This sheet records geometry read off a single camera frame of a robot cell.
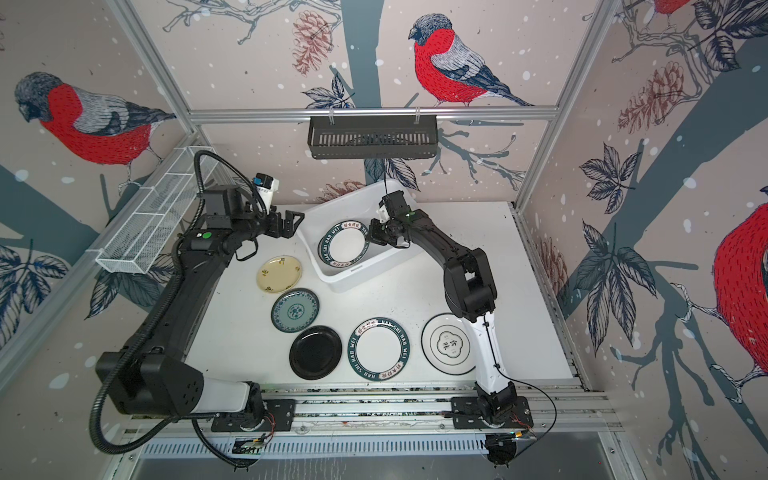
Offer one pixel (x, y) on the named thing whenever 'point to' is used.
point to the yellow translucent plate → (279, 274)
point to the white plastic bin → (356, 203)
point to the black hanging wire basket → (373, 137)
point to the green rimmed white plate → (344, 244)
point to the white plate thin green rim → (448, 345)
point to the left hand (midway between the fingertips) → (285, 209)
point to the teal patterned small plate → (294, 310)
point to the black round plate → (315, 352)
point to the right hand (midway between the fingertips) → (364, 240)
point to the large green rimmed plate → (378, 349)
